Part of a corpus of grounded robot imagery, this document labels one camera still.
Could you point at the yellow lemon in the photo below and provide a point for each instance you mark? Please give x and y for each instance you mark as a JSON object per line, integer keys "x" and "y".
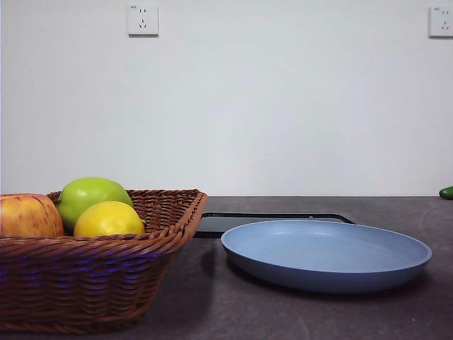
{"x": 106, "y": 219}

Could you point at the blue round plate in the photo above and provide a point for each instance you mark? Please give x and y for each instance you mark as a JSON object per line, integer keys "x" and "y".
{"x": 318, "y": 269}

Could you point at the brown wicker basket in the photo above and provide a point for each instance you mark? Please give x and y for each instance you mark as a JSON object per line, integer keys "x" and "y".
{"x": 88, "y": 276}

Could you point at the black flat tray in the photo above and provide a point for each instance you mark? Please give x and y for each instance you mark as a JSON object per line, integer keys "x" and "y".
{"x": 212, "y": 228}

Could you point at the green apple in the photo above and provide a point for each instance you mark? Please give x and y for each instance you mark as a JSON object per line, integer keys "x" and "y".
{"x": 88, "y": 195}

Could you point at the red yellow apple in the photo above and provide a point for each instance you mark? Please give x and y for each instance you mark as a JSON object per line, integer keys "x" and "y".
{"x": 24, "y": 216}

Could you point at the green vegetable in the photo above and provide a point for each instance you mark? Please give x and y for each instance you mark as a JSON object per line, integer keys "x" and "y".
{"x": 447, "y": 192}

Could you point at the white wall socket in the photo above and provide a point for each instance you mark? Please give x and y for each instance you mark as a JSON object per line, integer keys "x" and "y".
{"x": 442, "y": 21}
{"x": 143, "y": 19}

